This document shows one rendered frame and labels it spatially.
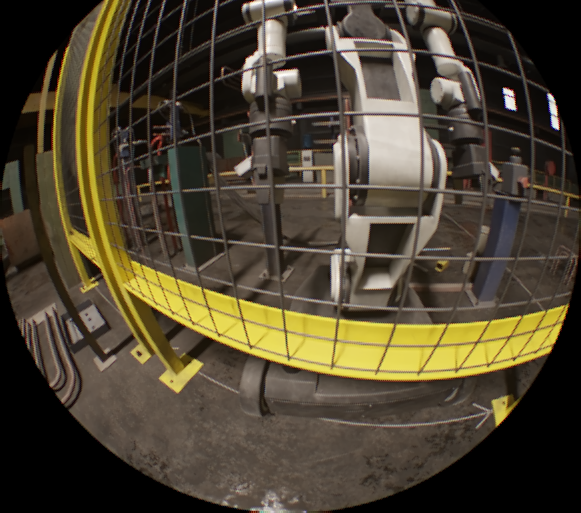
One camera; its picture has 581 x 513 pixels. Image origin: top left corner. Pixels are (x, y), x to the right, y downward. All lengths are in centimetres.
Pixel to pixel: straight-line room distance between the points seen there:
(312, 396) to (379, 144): 48
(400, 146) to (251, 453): 73
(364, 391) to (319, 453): 24
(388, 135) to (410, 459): 73
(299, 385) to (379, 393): 17
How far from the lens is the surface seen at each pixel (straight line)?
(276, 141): 37
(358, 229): 34
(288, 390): 47
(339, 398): 47
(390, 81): 45
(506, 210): 103
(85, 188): 67
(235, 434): 66
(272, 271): 115
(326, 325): 26
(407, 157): 32
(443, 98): 51
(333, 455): 63
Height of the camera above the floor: 62
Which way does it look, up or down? 17 degrees down
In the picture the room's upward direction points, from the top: 3 degrees counter-clockwise
